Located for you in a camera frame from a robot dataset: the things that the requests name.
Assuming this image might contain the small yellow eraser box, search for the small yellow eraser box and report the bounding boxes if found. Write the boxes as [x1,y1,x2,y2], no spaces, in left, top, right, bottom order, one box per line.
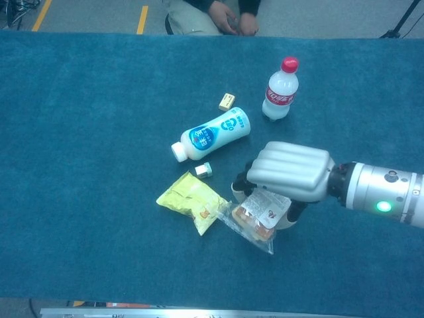
[218,93,237,112]

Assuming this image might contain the clear soda bottle red cap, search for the clear soda bottle red cap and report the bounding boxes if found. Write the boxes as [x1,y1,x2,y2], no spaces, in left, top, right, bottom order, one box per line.
[262,56,300,123]

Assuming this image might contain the small white green cube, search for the small white green cube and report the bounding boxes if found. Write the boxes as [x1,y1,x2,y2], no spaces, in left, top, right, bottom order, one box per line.
[194,162,213,180]

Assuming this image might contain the tangled cables and frame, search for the tangled cables and frame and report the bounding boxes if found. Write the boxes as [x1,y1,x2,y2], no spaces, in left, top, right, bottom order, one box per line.
[0,0,40,29]

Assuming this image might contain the black tripod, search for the black tripod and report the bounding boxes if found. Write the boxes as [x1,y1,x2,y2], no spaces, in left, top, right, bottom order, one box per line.
[379,0,421,39]

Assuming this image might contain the seated person beige trousers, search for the seated person beige trousers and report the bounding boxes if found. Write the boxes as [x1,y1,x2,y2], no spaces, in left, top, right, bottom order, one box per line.
[164,0,262,36]

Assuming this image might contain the clear packaged bread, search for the clear packaged bread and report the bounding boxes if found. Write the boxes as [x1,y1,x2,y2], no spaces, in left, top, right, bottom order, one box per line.
[217,188,289,255]

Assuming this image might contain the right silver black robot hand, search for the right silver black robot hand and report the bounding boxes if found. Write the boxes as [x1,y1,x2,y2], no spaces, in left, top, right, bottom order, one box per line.
[231,141,336,231]

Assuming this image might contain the yellow-green snack bag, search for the yellow-green snack bag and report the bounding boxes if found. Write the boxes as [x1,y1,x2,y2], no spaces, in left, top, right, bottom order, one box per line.
[156,170,229,237]

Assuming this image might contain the white milk bottle blue label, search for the white milk bottle blue label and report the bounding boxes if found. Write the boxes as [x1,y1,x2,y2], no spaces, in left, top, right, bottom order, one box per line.
[170,106,251,163]

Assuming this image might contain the blue table cloth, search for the blue table cloth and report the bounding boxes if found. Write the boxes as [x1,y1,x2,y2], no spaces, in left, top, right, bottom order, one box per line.
[0,30,424,314]

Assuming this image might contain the aluminium rail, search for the aluminium rail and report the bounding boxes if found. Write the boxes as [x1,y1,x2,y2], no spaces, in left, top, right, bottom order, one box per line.
[39,307,362,318]

